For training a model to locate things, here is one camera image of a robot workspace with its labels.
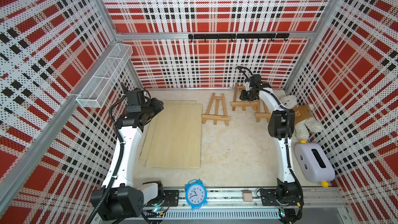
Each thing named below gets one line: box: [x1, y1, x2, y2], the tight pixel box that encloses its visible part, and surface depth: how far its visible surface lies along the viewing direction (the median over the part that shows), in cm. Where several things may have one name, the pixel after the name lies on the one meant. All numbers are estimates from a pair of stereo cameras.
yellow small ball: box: [321, 180, 330, 189], surface depth 74 cm
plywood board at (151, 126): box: [138, 100, 197, 160], surface depth 96 cm
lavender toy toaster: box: [294, 142, 336, 183], surface depth 79 cm
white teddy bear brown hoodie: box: [279, 94, 323, 142], surface depth 96 cm
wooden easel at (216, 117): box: [201, 92, 231, 126], surface depth 109 cm
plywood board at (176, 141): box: [145, 103, 203, 168], surface depth 95 cm
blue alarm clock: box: [184, 178, 208, 211], surface depth 75 cm
